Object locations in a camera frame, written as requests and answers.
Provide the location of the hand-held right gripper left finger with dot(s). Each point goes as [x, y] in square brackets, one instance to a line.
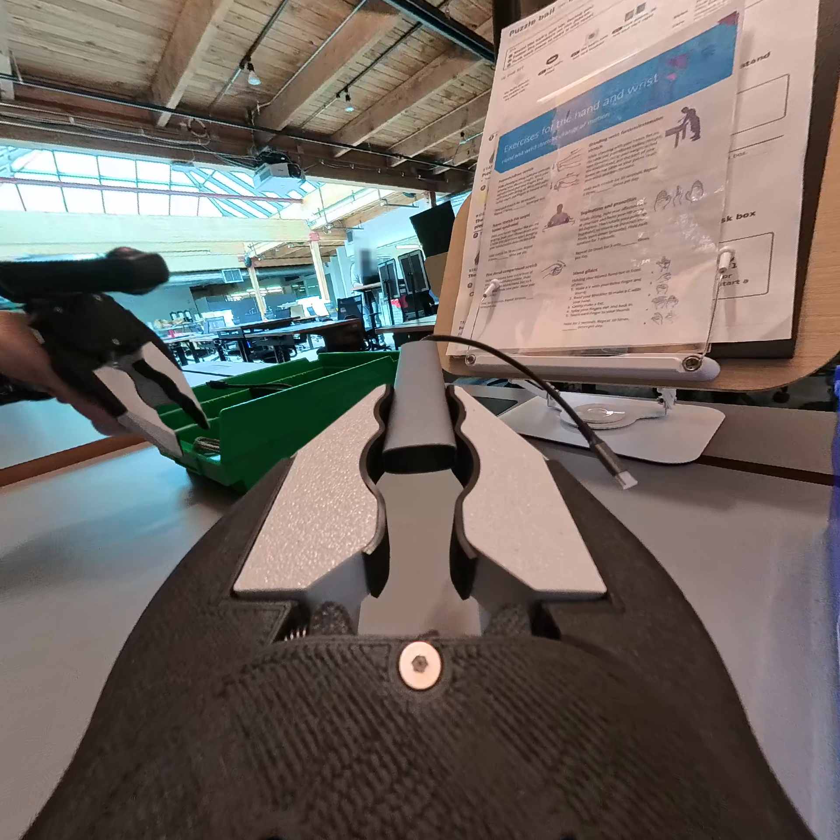
[308, 512]

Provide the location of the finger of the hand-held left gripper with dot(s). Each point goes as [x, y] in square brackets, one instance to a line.
[170, 374]
[141, 413]

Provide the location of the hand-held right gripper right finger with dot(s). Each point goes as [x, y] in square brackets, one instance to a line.
[531, 518]

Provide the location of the green plastic bin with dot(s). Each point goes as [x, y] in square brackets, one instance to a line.
[262, 433]

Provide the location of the grey USB hub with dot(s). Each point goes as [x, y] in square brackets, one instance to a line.
[420, 407]

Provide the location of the grey desk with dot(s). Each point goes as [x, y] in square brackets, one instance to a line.
[79, 577]

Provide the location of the person's left hand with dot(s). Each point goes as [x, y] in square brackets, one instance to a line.
[19, 351]

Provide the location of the dark wooden table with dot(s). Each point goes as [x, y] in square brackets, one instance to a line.
[302, 328]

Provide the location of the white book stand base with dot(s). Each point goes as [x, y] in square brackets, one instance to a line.
[682, 433]

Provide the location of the black office chair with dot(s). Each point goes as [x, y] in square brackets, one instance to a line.
[350, 307]

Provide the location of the ceiling projector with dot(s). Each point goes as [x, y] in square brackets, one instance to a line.
[279, 178]

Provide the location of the black standing screen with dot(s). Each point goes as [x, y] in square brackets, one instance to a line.
[412, 272]
[388, 275]

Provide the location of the printed exercise sheet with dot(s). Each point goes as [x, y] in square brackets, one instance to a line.
[590, 229]

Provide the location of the wooden book stand board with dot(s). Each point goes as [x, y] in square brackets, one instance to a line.
[817, 295]

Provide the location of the large white instruction sheet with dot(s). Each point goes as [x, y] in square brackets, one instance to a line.
[774, 164]

